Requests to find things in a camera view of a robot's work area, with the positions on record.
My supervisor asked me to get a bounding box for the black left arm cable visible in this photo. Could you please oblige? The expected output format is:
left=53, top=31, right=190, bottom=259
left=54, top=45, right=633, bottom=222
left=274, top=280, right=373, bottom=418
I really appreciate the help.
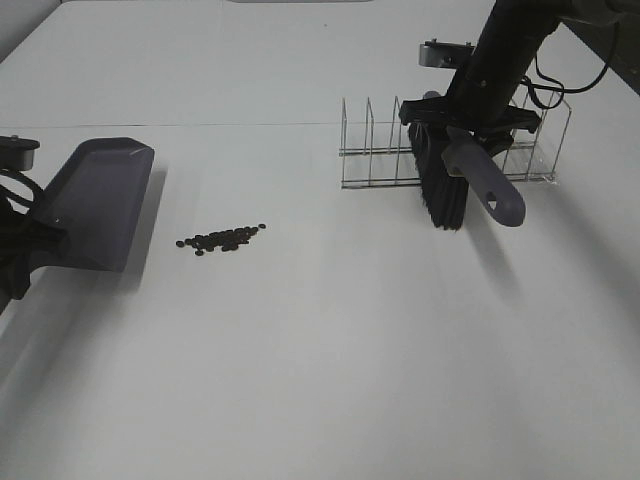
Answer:
left=0, top=167, right=46, bottom=221

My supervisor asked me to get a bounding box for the metal wire rack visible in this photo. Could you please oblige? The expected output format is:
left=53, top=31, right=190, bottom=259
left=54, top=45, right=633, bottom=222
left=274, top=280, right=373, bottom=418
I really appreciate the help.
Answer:
left=338, top=87, right=573, bottom=189

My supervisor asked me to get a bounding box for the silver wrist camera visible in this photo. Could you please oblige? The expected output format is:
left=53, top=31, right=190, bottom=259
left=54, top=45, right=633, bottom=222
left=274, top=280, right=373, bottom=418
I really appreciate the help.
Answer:
left=0, top=135, right=40, bottom=172
left=418, top=39, right=474, bottom=69

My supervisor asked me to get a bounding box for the purple plastic dustpan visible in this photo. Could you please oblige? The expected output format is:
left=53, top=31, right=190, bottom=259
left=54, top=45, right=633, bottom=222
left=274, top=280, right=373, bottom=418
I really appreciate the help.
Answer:
left=29, top=137, right=155, bottom=272

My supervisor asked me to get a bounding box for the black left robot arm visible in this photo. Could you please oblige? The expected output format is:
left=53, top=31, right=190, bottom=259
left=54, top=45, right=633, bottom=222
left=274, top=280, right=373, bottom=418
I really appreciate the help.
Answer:
left=1, top=167, right=68, bottom=312

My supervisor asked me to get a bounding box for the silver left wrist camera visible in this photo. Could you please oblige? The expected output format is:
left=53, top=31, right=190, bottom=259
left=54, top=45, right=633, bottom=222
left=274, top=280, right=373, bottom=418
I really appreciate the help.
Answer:
left=0, top=135, right=40, bottom=172

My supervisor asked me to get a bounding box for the purple hand brush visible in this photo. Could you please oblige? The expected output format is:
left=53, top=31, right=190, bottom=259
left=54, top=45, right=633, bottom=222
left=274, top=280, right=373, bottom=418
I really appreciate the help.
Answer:
left=408, top=121, right=526, bottom=231

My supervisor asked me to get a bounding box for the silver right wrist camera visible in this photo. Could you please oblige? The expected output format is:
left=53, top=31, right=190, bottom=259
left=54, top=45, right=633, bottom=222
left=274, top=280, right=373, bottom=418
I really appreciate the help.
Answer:
left=418, top=39, right=474, bottom=69

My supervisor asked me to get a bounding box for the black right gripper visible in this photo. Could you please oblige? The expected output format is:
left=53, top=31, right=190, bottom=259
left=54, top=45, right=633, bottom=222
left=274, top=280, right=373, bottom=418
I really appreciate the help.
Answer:
left=398, top=95, right=541, bottom=157

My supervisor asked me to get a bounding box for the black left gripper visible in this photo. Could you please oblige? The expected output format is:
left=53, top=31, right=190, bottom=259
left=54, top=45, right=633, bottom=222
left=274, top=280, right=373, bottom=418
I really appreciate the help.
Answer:
left=1, top=209, right=67, bottom=300

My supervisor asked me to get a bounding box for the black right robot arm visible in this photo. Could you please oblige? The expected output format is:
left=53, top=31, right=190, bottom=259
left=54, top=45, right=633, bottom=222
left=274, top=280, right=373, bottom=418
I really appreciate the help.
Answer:
left=399, top=1, right=639, bottom=158

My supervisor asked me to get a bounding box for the pile of coffee beans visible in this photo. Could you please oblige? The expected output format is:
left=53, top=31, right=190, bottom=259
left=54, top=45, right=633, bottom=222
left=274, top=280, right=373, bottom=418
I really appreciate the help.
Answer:
left=174, top=223, right=267, bottom=256

